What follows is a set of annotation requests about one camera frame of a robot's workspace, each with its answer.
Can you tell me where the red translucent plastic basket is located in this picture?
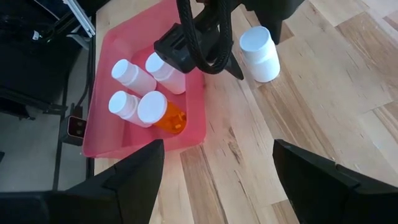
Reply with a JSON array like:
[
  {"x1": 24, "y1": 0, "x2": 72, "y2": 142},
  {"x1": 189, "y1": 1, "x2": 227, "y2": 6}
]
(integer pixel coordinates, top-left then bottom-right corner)
[{"x1": 81, "y1": 0, "x2": 208, "y2": 160}]

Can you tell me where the black aluminium table frame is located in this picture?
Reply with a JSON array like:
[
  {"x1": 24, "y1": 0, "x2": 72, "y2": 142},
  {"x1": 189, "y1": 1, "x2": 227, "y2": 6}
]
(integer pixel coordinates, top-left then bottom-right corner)
[{"x1": 51, "y1": 34, "x2": 97, "y2": 191}]

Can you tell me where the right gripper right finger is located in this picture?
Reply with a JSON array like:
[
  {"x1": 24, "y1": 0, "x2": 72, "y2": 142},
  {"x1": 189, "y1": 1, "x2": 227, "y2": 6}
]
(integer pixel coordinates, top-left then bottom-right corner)
[{"x1": 272, "y1": 139, "x2": 398, "y2": 224}]

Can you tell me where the silver metal bracket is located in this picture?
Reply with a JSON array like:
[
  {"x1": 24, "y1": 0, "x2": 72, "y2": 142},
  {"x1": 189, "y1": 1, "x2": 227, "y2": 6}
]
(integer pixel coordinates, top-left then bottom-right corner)
[{"x1": 63, "y1": 0, "x2": 96, "y2": 38}]

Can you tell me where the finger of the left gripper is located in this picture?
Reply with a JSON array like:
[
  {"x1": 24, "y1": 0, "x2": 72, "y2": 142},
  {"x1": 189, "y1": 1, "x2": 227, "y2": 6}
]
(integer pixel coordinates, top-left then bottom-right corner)
[
  {"x1": 223, "y1": 51, "x2": 245, "y2": 81},
  {"x1": 245, "y1": 0, "x2": 305, "y2": 45}
]

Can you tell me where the small black table camera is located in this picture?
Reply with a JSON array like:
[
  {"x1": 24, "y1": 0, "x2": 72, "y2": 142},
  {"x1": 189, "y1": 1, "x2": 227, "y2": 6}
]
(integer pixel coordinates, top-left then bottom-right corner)
[{"x1": 58, "y1": 114, "x2": 88, "y2": 147}]

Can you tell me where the wide white pill bottle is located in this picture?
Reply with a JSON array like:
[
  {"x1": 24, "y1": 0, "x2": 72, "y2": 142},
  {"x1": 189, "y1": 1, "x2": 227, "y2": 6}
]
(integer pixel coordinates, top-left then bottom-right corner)
[{"x1": 238, "y1": 26, "x2": 281, "y2": 83}]

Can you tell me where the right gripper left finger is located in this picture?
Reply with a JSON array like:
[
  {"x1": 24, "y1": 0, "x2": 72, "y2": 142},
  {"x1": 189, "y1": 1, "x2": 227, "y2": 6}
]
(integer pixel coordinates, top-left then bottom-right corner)
[{"x1": 46, "y1": 139, "x2": 165, "y2": 224}]

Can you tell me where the orange pill bottle white cap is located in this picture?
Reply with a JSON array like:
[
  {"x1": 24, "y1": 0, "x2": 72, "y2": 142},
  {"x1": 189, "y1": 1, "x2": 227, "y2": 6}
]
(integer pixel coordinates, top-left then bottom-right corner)
[{"x1": 137, "y1": 90, "x2": 188, "y2": 135}]

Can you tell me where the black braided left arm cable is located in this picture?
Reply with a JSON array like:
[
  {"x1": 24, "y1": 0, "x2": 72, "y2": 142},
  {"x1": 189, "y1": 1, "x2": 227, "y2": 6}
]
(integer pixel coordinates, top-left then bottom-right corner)
[{"x1": 175, "y1": 0, "x2": 234, "y2": 75}]

